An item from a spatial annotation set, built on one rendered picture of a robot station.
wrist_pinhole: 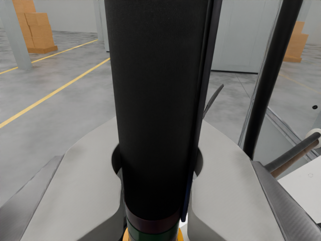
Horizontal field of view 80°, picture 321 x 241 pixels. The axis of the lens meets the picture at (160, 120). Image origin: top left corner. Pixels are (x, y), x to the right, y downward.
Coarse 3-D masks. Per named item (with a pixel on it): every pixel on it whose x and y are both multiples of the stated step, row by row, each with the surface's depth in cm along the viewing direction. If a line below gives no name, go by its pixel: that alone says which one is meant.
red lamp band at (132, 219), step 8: (128, 208) 10; (128, 216) 11; (136, 216) 10; (176, 216) 10; (136, 224) 10; (144, 224) 10; (152, 224) 10; (160, 224) 10; (168, 224) 10; (152, 232) 10
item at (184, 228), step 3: (183, 225) 17; (186, 225) 17; (180, 228) 17; (183, 228) 17; (186, 228) 17; (183, 231) 17; (186, 231) 17; (183, 234) 16; (186, 234) 16; (183, 237) 16; (186, 237) 16; (183, 240) 16; (186, 240) 16; (189, 240) 16
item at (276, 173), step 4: (316, 140) 29; (312, 144) 29; (316, 144) 29; (308, 148) 28; (312, 148) 29; (300, 152) 27; (304, 152) 27; (296, 156) 26; (300, 156) 27; (292, 160) 26; (296, 160) 26; (284, 164) 25; (288, 164) 25; (292, 164) 26; (280, 168) 24; (284, 168) 24; (272, 172) 23; (276, 172) 24; (280, 172) 24; (276, 176) 23
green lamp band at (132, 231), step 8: (128, 224) 11; (176, 224) 11; (136, 232) 11; (168, 232) 11; (176, 232) 12; (136, 240) 11; (144, 240) 11; (152, 240) 11; (160, 240) 11; (168, 240) 11
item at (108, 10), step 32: (128, 0) 5; (160, 0) 5; (192, 0) 5; (128, 32) 5; (160, 32) 5; (192, 32) 6; (128, 64) 6; (160, 64) 6; (192, 64) 6; (128, 96) 6; (160, 96) 6; (192, 96) 7; (128, 128) 7; (160, 128) 7; (128, 160) 8; (160, 160) 8; (128, 192) 9; (160, 192) 9
